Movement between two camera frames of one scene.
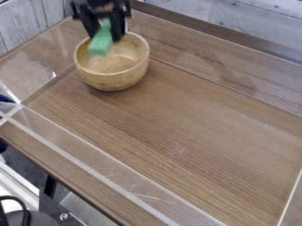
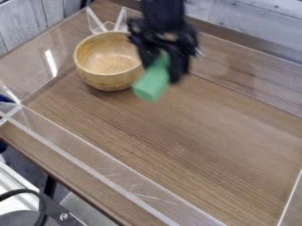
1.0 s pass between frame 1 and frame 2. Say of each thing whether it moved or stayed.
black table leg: stayed
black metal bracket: stayed
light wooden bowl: stayed
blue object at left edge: stayed
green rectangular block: moved
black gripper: moved
